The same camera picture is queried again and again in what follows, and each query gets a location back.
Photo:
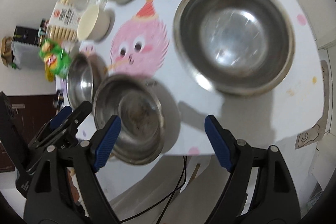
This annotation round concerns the green chip bag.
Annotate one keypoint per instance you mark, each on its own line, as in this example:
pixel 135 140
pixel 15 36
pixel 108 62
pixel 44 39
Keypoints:
pixel 55 58

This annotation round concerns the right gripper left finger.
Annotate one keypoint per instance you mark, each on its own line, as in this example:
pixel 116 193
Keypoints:
pixel 50 199

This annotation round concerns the cartoon monster tablecloth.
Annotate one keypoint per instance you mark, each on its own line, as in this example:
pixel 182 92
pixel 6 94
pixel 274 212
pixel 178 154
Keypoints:
pixel 292 107

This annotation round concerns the large steel bowl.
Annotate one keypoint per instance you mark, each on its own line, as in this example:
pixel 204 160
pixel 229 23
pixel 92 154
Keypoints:
pixel 239 47

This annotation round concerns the medium steel bowl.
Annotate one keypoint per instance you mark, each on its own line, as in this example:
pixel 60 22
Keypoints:
pixel 142 134

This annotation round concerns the biscuit box white label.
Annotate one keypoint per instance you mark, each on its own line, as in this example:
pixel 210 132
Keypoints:
pixel 63 23

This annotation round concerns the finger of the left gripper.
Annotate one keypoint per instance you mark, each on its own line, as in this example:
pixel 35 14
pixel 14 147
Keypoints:
pixel 60 117
pixel 64 136

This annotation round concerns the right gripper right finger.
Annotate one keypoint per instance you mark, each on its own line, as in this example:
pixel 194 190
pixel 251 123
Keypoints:
pixel 259 189

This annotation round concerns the cream ceramic bowl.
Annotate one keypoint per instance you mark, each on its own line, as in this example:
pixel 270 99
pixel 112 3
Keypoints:
pixel 94 24

